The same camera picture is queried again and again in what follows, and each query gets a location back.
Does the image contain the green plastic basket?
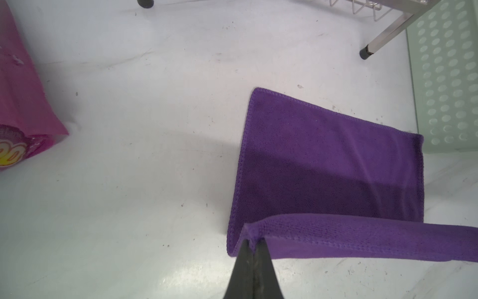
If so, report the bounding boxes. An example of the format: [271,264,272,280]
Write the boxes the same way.
[407,0,478,153]

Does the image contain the purple square dishcloth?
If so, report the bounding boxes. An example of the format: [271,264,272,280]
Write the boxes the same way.
[226,88,478,262]

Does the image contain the steel two-tier dish rack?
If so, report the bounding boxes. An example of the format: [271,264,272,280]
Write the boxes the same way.
[130,1,432,62]

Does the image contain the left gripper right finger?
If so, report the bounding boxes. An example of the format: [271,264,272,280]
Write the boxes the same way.
[255,239,284,299]

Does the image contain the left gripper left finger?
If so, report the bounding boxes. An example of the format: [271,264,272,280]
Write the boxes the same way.
[224,240,254,299]

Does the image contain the pink snack bag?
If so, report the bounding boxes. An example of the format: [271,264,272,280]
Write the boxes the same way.
[1,1,68,171]

